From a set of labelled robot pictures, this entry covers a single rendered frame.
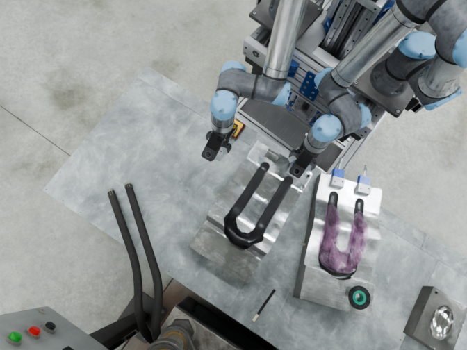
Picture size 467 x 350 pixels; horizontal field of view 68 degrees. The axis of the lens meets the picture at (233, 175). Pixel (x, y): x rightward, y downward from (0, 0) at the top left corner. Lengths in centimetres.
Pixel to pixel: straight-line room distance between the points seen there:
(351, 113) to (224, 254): 67
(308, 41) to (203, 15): 142
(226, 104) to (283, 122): 126
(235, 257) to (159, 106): 73
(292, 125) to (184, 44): 105
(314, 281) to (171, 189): 66
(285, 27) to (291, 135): 126
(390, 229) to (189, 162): 88
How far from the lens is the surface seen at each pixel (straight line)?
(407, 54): 133
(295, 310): 143
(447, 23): 94
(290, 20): 101
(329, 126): 106
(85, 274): 231
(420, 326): 153
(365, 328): 152
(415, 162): 270
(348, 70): 110
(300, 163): 122
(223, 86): 105
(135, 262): 133
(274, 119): 222
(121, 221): 139
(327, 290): 134
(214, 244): 133
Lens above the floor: 219
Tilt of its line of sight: 73 degrees down
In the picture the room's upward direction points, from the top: 12 degrees clockwise
